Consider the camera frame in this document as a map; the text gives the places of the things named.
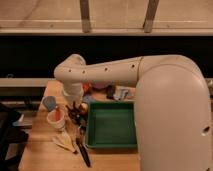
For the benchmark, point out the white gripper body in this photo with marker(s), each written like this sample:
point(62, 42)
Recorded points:
point(73, 93)

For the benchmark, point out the bunch of dark grapes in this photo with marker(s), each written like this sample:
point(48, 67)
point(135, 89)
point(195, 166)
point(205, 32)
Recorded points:
point(76, 114)

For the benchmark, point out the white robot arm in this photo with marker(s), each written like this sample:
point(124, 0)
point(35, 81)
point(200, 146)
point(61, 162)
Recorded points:
point(172, 107)

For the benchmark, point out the blue-grey small cup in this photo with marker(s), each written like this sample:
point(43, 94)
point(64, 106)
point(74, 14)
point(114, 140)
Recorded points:
point(49, 103)

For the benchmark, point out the red bowl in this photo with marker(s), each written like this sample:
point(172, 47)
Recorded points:
point(86, 87)

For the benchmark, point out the blue flat object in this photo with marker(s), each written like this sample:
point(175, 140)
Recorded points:
point(88, 99)

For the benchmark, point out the yellow lemon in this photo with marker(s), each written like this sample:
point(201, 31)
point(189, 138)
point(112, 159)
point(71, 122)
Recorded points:
point(84, 107)

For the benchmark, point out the blue-grey cloth object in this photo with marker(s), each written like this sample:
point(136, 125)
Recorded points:
point(123, 94)

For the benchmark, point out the green plastic tray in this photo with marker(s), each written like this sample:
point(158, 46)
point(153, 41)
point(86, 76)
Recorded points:
point(111, 125)

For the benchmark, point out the black chair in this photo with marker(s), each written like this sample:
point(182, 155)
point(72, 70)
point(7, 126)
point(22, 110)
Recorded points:
point(9, 134)

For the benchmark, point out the black handled knife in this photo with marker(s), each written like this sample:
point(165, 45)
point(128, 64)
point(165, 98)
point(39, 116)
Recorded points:
point(82, 149)

